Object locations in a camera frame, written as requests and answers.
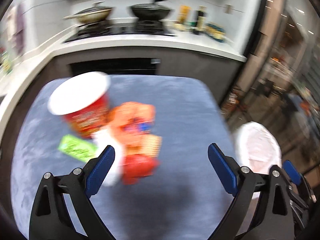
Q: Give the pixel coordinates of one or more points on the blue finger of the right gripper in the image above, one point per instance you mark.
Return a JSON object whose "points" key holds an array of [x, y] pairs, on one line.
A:
{"points": [[291, 171]]}

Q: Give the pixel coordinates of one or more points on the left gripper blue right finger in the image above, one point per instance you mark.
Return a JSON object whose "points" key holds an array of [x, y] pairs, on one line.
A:
{"points": [[225, 167]]}

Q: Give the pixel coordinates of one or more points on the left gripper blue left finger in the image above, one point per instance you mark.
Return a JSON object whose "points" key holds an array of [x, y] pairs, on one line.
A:
{"points": [[97, 169]]}

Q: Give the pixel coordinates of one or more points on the green paper carton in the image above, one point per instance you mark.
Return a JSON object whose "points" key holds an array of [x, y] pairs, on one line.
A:
{"points": [[77, 148]]}

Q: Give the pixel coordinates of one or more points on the red plastic bag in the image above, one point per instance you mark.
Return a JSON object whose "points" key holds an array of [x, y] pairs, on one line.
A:
{"points": [[138, 166]]}

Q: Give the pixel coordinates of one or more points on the white tissue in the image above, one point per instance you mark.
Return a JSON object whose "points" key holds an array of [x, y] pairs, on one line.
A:
{"points": [[106, 142]]}

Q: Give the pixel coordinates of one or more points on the orange foam fruit net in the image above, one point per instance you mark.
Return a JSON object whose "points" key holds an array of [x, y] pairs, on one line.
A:
{"points": [[150, 146]]}

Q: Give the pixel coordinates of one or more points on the orange plastic bag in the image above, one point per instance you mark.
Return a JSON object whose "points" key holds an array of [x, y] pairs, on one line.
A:
{"points": [[130, 121]]}

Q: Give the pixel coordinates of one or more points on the white lined trash bin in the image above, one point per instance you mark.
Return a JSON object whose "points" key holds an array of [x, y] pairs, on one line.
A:
{"points": [[256, 148]]}

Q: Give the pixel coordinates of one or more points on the red instant noodle cup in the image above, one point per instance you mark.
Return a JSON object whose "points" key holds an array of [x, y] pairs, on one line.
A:
{"points": [[83, 102]]}

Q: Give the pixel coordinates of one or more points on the teal spice jar set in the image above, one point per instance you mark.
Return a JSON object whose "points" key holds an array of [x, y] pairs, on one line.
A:
{"points": [[215, 31]]}

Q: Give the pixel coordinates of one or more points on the green dish soap bottle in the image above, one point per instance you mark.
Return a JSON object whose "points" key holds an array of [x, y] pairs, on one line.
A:
{"points": [[6, 62]]}

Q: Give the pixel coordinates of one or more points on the black gas stove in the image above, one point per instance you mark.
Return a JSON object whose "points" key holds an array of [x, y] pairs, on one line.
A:
{"points": [[106, 28]]}

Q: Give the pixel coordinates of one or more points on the purple hanging towel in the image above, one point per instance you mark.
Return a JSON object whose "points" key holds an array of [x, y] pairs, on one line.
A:
{"points": [[19, 35]]}

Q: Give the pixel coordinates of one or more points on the beige wok with lid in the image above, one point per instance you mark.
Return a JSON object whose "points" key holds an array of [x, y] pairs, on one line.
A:
{"points": [[95, 13]]}

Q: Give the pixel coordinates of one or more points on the black wok with lid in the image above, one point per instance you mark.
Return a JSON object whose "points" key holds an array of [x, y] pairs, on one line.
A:
{"points": [[153, 11]]}

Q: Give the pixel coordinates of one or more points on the cream hanging towel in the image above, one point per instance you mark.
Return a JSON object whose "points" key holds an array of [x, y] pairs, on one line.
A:
{"points": [[11, 23]]}

